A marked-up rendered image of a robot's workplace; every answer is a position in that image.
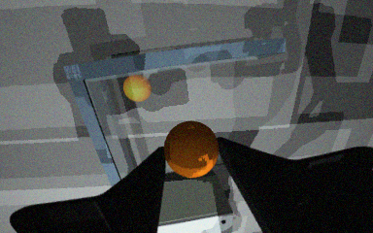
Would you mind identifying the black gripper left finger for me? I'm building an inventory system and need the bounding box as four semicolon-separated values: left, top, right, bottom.
10;147;166;233

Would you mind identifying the clear l-shaped low wall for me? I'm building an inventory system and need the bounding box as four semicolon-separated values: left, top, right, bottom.
85;53;274;179

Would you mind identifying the light blue l-shaped low wall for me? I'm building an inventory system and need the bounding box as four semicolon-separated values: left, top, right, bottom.
63;38;287;186

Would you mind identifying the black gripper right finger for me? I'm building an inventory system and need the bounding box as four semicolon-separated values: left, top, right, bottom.
217;137;373;233

